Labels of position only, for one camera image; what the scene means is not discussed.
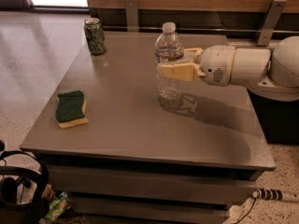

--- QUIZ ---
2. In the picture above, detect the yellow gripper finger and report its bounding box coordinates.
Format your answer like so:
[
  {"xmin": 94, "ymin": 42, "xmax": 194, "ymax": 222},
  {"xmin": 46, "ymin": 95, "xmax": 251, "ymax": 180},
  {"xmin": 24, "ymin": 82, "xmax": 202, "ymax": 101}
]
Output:
[
  {"xmin": 184, "ymin": 48, "xmax": 204, "ymax": 63},
  {"xmin": 157, "ymin": 62, "xmax": 206, "ymax": 81}
]

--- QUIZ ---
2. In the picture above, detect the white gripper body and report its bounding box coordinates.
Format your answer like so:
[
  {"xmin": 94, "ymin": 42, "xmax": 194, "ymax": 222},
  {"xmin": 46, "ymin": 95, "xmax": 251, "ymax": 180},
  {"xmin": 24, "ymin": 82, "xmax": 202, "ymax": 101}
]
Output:
[{"xmin": 199, "ymin": 45, "xmax": 236, "ymax": 87}]

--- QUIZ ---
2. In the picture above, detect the clear plastic water bottle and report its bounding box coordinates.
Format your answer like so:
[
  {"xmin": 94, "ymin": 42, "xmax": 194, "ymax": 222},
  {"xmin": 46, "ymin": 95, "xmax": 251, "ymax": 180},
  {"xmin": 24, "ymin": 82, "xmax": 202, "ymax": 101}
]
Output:
[{"xmin": 155, "ymin": 22, "xmax": 184, "ymax": 105}]

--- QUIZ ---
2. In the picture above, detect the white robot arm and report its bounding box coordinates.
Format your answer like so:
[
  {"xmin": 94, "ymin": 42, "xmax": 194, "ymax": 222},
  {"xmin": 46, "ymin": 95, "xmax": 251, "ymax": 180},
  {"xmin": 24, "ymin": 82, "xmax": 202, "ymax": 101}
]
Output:
[{"xmin": 157, "ymin": 36, "xmax": 299, "ymax": 102}]

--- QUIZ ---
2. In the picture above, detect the green and yellow sponge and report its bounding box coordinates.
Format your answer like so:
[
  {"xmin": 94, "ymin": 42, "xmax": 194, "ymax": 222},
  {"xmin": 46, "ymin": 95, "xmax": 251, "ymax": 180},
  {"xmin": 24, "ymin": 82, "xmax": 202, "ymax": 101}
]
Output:
[{"xmin": 55, "ymin": 91, "xmax": 89, "ymax": 129}]

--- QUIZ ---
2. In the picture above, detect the green soda can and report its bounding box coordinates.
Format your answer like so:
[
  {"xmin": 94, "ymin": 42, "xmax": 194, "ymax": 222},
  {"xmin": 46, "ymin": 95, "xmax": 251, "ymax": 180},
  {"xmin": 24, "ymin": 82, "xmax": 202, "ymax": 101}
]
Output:
[{"xmin": 84, "ymin": 18, "xmax": 106, "ymax": 55}]

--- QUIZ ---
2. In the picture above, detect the grey drawer cabinet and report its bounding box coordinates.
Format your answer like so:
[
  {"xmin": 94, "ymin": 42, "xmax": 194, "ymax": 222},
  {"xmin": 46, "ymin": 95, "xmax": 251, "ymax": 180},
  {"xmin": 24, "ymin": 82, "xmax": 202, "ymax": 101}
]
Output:
[{"xmin": 22, "ymin": 32, "xmax": 275, "ymax": 224}]

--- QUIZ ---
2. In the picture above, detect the white power strip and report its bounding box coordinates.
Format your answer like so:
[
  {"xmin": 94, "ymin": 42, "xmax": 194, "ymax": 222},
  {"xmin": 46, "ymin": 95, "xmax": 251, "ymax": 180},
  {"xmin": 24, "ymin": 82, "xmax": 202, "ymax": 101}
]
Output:
[{"xmin": 251, "ymin": 188, "xmax": 299, "ymax": 203}]

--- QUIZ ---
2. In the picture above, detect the green snack packet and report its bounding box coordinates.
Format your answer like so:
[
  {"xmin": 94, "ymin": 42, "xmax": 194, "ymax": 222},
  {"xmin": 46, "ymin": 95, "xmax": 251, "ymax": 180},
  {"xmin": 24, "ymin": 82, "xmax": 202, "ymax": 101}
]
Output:
[{"xmin": 43, "ymin": 191, "xmax": 69, "ymax": 222}]

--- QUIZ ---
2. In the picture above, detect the right metal wall bracket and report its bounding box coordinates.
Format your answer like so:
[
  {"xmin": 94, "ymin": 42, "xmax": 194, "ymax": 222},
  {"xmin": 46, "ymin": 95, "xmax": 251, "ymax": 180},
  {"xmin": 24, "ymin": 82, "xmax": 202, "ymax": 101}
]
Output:
[{"xmin": 255, "ymin": 0, "xmax": 287, "ymax": 47}]

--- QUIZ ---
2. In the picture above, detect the metal wall bracket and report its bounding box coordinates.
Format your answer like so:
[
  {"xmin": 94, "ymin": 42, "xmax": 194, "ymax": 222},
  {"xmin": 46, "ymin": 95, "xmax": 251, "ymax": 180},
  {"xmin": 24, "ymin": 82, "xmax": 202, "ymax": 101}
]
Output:
[
  {"xmin": 125, "ymin": 0, "xmax": 139, "ymax": 32},
  {"xmin": 255, "ymin": 0, "xmax": 287, "ymax": 47}
]

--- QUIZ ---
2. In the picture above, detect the left metal wall bracket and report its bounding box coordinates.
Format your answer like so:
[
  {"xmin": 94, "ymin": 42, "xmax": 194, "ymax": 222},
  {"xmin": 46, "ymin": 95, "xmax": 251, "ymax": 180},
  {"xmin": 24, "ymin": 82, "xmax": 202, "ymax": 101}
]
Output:
[{"xmin": 125, "ymin": 0, "xmax": 139, "ymax": 32}]

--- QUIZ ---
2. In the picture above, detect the black cable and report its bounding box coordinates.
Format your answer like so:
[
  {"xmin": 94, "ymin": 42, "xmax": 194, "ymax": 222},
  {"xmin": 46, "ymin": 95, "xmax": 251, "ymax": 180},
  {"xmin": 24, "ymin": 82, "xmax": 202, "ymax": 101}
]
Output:
[{"xmin": 234, "ymin": 197, "xmax": 258, "ymax": 224}]

